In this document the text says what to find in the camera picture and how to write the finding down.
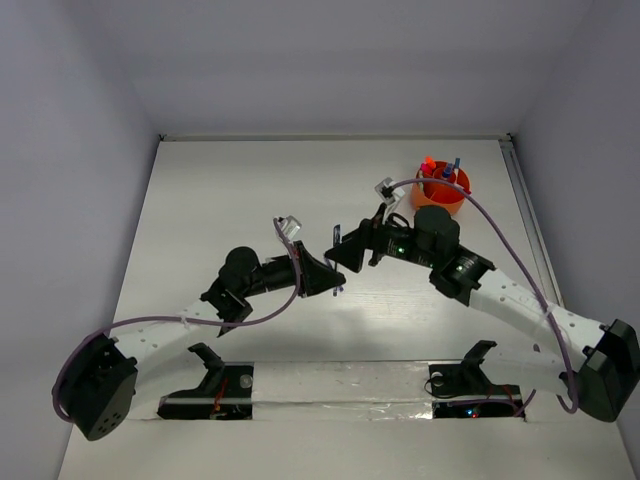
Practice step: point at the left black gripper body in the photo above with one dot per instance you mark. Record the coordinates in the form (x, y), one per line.
(300, 256)

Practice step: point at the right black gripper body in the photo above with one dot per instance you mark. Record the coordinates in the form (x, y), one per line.
(393, 241)

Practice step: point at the blue pen cap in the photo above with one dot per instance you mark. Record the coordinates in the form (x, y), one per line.
(337, 234)

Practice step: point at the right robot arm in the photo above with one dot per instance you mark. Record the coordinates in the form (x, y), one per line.
(596, 362)

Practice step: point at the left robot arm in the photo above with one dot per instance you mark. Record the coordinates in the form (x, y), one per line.
(101, 379)

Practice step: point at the orange round pen holder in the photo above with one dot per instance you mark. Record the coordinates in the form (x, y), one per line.
(436, 194)

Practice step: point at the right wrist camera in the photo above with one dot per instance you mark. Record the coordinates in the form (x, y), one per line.
(391, 195)

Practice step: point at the silver taped front rail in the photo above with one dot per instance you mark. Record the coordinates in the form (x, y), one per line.
(341, 391)

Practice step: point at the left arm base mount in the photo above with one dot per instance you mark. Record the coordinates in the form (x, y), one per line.
(224, 393)

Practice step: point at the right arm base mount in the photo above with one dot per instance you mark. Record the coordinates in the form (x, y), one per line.
(461, 390)

